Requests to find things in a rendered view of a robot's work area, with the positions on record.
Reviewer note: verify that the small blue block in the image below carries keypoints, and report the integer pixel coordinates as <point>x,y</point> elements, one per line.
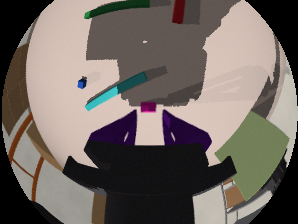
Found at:
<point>82,83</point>

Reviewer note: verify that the green rod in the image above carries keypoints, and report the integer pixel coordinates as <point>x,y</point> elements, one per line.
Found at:
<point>117,6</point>

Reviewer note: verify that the dark red rod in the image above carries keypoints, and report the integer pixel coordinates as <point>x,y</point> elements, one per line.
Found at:
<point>178,12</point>

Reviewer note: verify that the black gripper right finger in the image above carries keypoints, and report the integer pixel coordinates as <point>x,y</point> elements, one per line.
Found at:
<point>183,132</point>

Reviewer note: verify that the turquoise rod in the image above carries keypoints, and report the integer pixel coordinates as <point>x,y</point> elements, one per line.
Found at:
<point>117,89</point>

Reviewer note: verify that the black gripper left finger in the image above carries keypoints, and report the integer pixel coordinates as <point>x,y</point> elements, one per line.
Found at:
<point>116,131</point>

